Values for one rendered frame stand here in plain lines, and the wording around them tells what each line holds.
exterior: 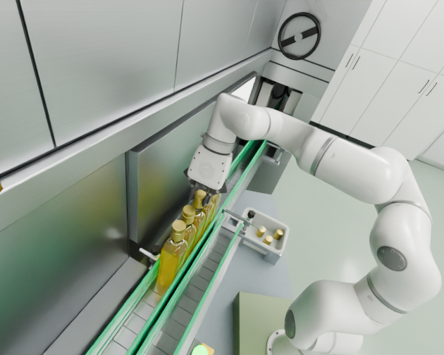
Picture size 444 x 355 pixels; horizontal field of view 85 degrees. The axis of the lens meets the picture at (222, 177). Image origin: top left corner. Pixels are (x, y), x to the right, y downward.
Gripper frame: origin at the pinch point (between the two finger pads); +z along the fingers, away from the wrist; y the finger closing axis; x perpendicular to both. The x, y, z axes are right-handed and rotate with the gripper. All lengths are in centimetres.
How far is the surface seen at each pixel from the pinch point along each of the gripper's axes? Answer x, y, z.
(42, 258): -33.6, -15.4, 5.9
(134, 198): -11.6, -13.2, 2.1
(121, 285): -12.6, -10.9, 32.7
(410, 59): 359, 121, -115
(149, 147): -11.5, -12.0, -12.7
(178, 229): -12.6, 0.8, 3.6
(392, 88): 369, 123, -77
